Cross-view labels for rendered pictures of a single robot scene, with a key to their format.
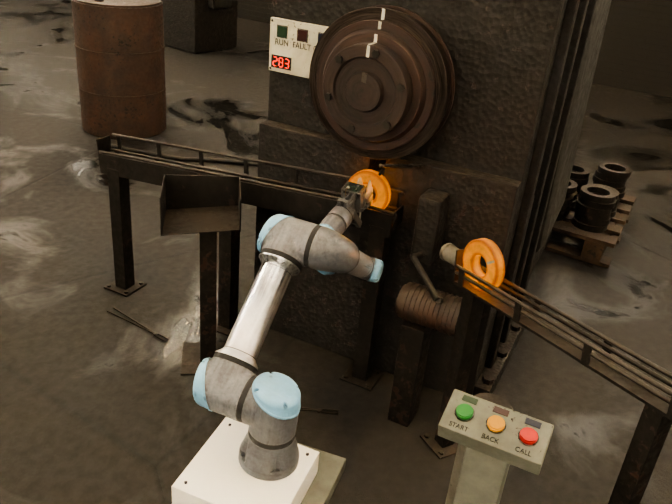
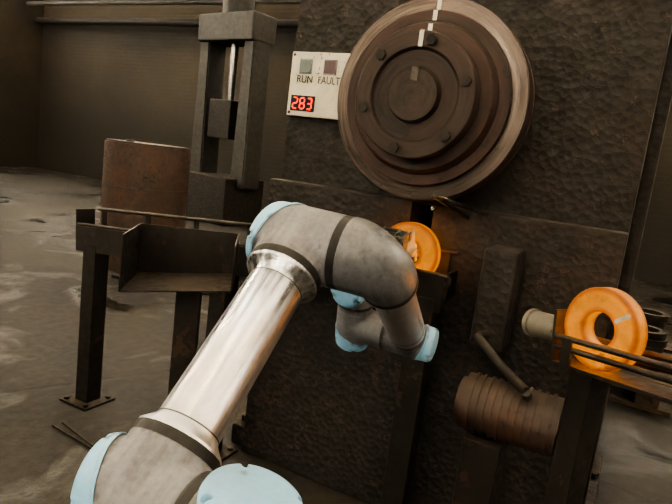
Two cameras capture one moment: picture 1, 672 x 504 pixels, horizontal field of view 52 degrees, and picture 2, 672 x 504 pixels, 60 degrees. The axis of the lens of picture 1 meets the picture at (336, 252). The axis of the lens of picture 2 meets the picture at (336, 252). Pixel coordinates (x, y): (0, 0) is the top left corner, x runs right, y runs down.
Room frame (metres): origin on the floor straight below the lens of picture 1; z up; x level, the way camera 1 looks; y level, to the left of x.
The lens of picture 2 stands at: (0.75, 0.03, 0.96)
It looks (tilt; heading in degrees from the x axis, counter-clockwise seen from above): 9 degrees down; 2
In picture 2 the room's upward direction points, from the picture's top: 7 degrees clockwise
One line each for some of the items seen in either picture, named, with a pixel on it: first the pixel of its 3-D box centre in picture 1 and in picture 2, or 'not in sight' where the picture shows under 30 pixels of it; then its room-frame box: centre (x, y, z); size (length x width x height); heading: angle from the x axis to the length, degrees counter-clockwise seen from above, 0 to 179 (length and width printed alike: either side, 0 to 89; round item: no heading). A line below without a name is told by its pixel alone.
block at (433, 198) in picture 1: (430, 226); (497, 297); (2.11, -0.31, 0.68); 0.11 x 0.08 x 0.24; 156
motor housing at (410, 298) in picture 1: (423, 359); (494, 499); (1.93, -0.33, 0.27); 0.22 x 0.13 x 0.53; 66
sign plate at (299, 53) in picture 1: (302, 50); (329, 86); (2.43, 0.18, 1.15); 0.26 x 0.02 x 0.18; 66
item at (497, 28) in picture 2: (379, 84); (429, 102); (2.19, -0.09, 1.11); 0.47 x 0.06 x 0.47; 66
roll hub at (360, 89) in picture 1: (366, 90); (415, 96); (2.10, -0.05, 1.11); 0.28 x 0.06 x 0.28; 66
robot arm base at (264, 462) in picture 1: (270, 443); not in sight; (1.30, 0.12, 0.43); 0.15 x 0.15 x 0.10
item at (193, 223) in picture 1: (202, 278); (174, 369); (2.17, 0.47, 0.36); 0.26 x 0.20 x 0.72; 101
